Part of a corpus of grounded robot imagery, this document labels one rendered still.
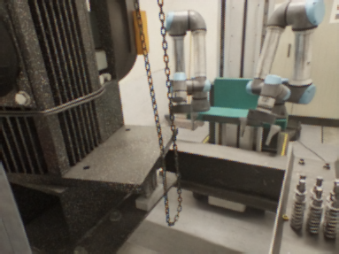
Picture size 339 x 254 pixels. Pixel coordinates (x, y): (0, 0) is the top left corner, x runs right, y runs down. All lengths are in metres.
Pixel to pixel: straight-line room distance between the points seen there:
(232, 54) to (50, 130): 1.42
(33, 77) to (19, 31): 0.10
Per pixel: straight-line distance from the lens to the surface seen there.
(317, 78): 3.54
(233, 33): 1.91
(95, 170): 0.83
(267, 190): 1.45
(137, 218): 0.98
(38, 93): 0.76
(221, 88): 1.89
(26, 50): 0.74
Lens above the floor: 1.30
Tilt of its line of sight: 23 degrees down
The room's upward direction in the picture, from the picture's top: 3 degrees counter-clockwise
